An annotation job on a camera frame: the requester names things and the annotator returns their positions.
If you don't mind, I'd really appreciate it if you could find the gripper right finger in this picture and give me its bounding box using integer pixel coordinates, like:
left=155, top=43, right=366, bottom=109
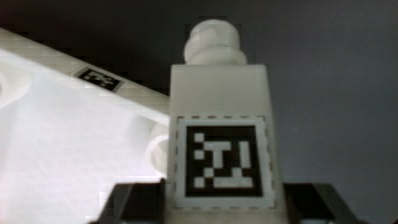
left=285, top=183, right=370, bottom=224

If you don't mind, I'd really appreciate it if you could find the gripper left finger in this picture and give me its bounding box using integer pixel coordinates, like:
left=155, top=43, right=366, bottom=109
left=87, top=179, right=165, bottom=224

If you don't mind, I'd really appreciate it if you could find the white leg with tag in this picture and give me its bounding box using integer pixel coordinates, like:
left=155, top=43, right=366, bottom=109
left=165, top=19, right=288, bottom=224

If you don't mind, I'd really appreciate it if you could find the white square tabletop part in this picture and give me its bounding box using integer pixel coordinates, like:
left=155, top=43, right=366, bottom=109
left=0, top=28, right=167, bottom=224

